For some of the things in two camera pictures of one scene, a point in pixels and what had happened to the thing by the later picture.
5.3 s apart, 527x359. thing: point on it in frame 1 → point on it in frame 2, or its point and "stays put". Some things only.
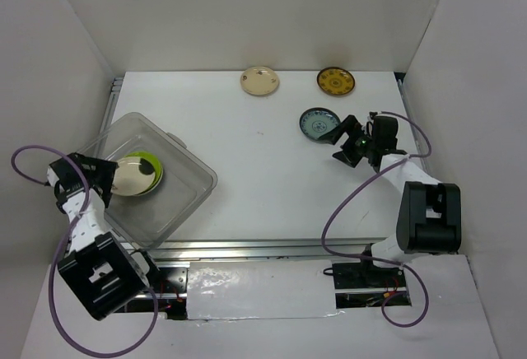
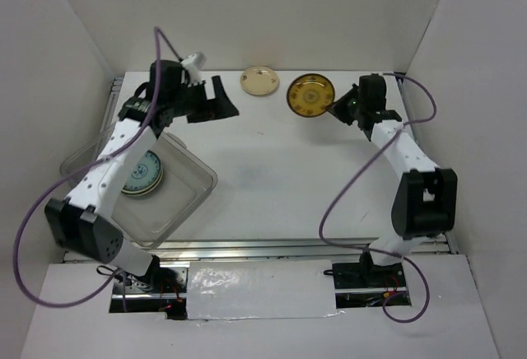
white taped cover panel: (260, 289) stays put
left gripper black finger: (101, 174) → (216, 108)
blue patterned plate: (316, 121) → (146, 175)
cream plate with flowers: (259, 81) stays put
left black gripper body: (86, 174) → (191, 100)
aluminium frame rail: (230, 250) stays put
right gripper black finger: (349, 125) → (346, 107)
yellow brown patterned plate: (336, 81) → (309, 95)
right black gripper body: (361, 142) → (361, 106)
